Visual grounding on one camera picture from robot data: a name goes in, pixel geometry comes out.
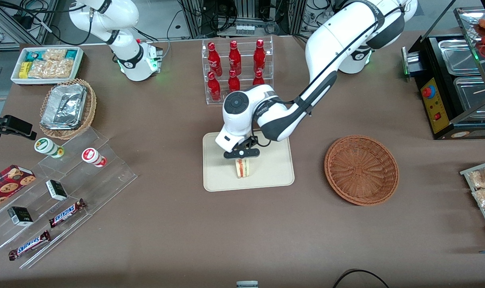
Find aluminium foil containers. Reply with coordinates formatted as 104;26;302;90
40;83;88;131

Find brown round wicker basket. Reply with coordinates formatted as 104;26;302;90
324;135;399;206

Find steel food warmer pan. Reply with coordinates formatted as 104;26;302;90
438;38;485;76
453;76;485;117

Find black food warmer cabinet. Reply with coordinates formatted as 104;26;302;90
401;6;485;140

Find clear bag of crackers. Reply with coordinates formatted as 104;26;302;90
28;48;74;79

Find black camera clamp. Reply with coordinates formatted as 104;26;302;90
0;106;38;141

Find black looped cable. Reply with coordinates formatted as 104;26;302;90
332;269;391;288

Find light woven wicker basket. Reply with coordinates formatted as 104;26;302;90
39;78;98;140

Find triangle sandwich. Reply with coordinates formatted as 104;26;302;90
235;158;252;179

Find Snickers chocolate bar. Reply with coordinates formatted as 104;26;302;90
48;198;87;228
8;230;52;261

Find small black carton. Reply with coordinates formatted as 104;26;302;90
45;179;69;201
7;206;34;227

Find red cookie box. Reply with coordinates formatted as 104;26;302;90
0;164;37;213

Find glass food warmer lid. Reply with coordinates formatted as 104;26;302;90
453;6;485;94

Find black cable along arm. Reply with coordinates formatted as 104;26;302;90
250;3;406;148

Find grey wire snack rack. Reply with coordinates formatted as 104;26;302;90
460;159;485;245

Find red lidded cup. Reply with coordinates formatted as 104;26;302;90
81;147;108;168

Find aluminium frame equipment rack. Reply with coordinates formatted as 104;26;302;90
178;0;309;39

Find white plastic snack bin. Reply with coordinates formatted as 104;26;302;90
10;46;85;87

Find clear acrylic stepped display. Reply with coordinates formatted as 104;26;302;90
0;127;138;270

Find clear acrylic bottle rack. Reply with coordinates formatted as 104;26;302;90
201;36;274;106

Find green lidded cup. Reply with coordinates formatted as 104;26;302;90
34;137;65;159

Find beige rectangular tray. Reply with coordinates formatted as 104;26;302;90
202;131;295;192

